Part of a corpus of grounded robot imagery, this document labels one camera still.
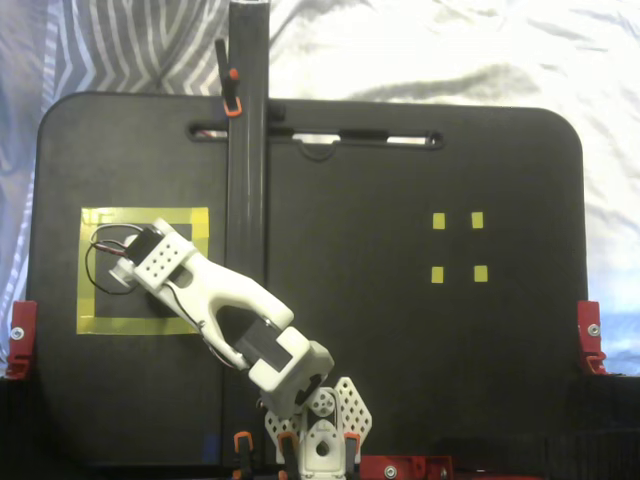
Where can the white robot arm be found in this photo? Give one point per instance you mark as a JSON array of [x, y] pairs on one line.
[[225, 295]]

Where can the yellow tape square outline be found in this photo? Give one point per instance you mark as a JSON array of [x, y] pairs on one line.
[[125, 326]]

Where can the red table clamp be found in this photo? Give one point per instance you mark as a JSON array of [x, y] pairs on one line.
[[22, 320], [590, 320]]

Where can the black long flat bar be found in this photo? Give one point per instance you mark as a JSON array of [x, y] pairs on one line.
[[245, 175]]

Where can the orange and black spring clamp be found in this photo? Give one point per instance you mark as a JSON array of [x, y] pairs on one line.
[[231, 95]]

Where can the small orange base clamp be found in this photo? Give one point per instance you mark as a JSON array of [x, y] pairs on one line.
[[287, 445], [242, 445], [351, 445]]

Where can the small yellow tape marker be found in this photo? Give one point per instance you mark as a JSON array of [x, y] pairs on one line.
[[477, 220]]

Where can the red corner bracket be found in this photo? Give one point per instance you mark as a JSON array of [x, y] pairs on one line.
[[405, 467]]

